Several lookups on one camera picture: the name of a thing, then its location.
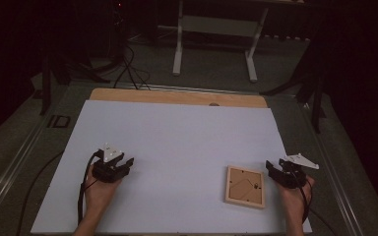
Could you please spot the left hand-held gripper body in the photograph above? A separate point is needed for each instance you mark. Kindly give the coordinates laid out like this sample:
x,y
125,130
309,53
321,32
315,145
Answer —
x,y
106,170

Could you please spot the aluminium rail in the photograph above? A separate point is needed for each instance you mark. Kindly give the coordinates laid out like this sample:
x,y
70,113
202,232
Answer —
x,y
334,183
193,89
10,173

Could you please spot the white metal stand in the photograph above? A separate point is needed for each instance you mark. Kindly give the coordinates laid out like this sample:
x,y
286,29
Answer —
x,y
178,49

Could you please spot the black stand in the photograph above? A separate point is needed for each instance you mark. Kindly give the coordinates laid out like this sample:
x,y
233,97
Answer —
x,y
316,105
46,88

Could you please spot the person's right hand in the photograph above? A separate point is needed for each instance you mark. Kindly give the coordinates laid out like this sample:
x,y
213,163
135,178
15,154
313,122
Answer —
x,y
293,201

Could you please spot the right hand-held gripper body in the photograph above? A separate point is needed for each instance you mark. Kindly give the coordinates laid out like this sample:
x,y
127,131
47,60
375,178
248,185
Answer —
x,y
293,178

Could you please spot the square wooden cork coaster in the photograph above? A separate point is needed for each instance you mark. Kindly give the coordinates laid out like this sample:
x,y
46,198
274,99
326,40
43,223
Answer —
x,y
244,187

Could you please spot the black floor bracket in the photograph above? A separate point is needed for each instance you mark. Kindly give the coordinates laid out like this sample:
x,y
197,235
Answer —
x,y
59,121

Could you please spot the white table sheet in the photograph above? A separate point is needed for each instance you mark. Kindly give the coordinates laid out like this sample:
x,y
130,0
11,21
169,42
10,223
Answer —
x,y
177,147

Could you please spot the person's left hand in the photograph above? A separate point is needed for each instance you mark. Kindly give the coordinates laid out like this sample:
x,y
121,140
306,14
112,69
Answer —
x,y
98,195

